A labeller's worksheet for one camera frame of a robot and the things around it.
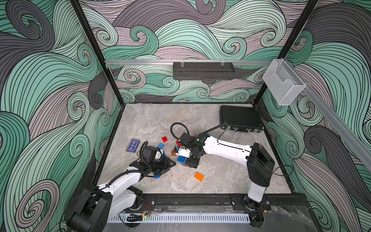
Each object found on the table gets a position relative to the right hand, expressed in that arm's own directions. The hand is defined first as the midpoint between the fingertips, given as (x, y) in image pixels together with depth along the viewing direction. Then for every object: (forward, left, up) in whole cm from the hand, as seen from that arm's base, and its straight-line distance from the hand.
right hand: (190, 161), depth 82 cm
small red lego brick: (+17, +17, -5) cm, 25 cm away
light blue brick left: (+13, +19, -5) cm, 24 cm away
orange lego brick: (-7, -5, -5) cm, 10 cm away
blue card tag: (+13, +38, -4) cm, 40 cm away
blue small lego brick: (-7, +20, -5) cm, 22 cm away
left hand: (-2, +10, -1) cm, 10 cm away
